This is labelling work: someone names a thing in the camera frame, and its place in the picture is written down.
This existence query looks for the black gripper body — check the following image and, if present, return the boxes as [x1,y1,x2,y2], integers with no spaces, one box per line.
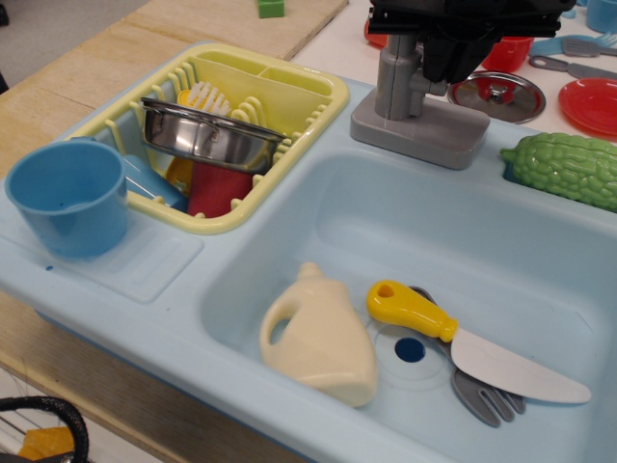
[367,0,577,38]

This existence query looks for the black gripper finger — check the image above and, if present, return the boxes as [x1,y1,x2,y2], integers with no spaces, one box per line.
[422,35,463,81]
[450,36,501,83]

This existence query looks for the grey faucet lever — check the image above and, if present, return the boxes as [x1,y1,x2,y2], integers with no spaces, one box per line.
[410,75,448,96]

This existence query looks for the steel pot lid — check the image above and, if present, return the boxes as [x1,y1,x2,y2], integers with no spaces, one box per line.
[447,70,546,123]

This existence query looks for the red cup lying down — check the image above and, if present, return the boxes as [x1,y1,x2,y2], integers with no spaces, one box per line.
[363,20,389,48]

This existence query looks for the grey toy faucet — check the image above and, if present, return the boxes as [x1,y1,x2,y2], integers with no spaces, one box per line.
[350,35,491,170]

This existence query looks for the grey plastic spatula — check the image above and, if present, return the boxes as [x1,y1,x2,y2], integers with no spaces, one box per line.
[562,35,616,58]

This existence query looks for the blue plastic cup far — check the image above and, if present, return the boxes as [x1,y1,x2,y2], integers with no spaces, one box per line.
[585,0,617,33]

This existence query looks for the blue plastic cup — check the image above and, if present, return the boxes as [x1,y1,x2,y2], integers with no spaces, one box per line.
[5,138,128,259]
[585,0,617,33]

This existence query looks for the red plastic plate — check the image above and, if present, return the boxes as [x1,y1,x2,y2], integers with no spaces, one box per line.
[558,77,616,140]

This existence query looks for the green toy bitter gourd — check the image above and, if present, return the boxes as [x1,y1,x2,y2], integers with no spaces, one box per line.
[499,133,616,212]

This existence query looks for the green toy block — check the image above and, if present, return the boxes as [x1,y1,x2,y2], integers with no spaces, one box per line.
[256,0,285,19]

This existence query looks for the white bristle dish brush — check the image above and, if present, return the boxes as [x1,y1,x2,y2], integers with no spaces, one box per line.
[176,81,231,116]

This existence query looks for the yellow dish drying rack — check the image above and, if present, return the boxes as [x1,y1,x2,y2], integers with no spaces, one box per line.
[61,42,349,234]

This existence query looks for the light blue toy sink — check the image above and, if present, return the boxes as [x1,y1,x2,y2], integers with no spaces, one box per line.
[1,55,616,462]

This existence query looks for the red plastic cup in rack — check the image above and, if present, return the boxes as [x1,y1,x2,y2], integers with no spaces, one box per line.
[187,163,253,218]

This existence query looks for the stainless steel pan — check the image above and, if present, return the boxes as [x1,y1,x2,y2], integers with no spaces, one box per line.
[141,97,284,175]

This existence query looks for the orange item in rack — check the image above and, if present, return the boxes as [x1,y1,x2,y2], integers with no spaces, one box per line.
[165,157,193,196]

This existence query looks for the cream toy detergent bottle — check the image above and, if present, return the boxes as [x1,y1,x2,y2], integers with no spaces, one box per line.
[259,262,378,408]

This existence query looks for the wooden board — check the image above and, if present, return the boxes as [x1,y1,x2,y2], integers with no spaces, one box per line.
[109,0,349,62]

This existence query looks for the blue plastic item in rack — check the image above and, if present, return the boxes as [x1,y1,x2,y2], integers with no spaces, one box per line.
[122,154,188,212]

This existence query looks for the grey plastic fork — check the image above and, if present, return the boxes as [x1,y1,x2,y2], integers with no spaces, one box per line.
[408,286,527,428]

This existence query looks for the yellow cloth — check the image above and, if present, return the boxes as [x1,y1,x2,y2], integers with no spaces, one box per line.
[17,426,74,461]

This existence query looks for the yellow handled toy knife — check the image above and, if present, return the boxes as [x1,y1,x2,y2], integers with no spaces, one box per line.
[366,280,592,404]

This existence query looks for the black cable loop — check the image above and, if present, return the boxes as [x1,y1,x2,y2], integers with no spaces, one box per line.
[0,395,92,463]

